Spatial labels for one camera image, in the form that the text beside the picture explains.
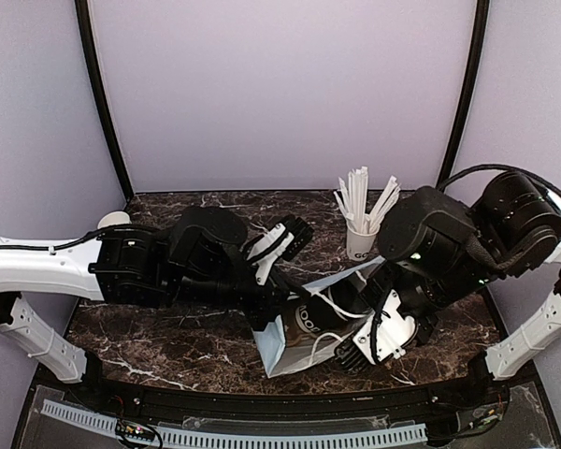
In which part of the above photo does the white paper bag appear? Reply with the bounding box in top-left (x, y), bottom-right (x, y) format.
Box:
top-left (252, 256), bottom-right (384, 378)

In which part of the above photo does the brown cardboard cup carrier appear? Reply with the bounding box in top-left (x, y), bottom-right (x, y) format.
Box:
top-left (281, 311), bottom-right (320, 348)

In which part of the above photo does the black paper coffee cup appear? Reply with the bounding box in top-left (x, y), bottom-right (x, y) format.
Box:
top-left (295, 282), bottom-right (370, 335)

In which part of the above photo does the white cup holding straws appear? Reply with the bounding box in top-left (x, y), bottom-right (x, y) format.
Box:
top-left (346, 221), bottom-right (380, 261)

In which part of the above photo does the stack of paper cups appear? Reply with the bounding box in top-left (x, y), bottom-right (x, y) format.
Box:
top-left (97, 210), bottom-right (131, 229)

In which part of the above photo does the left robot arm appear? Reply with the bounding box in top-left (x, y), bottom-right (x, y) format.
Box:
top-left (0, 207), bottom-right (313, 408)

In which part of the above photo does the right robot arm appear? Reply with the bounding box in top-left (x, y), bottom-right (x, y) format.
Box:
top-left (352, 164), bottom-right (561, 406)

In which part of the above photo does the green circuit board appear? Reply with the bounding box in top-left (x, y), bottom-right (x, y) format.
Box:
top-left (114, 419), bottom-right (156, 442)

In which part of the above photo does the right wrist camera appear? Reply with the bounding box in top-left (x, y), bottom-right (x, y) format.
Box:
top-left (335, 290), bottom-right (418, 374)

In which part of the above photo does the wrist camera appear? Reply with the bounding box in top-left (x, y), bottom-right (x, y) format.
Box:
top-left (244, 214), bottom-right (314, 286)
top-left (335, 290), bottom-right (418, 374)

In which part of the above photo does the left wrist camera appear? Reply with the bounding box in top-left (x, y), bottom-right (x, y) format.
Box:
top-left (244, 214), bottom-right (314, 286)

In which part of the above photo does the black front table rail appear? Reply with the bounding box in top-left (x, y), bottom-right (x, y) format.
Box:
top-left (65, 379), bottom-right (508, 422)

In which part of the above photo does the white slotted cable duct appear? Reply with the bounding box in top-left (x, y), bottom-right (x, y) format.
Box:
top-left (40, 399), bottom-right (427, 448)

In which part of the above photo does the left black frame post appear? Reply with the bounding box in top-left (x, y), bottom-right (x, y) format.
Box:
top-left (74, 0), bottom-right (135, 201)

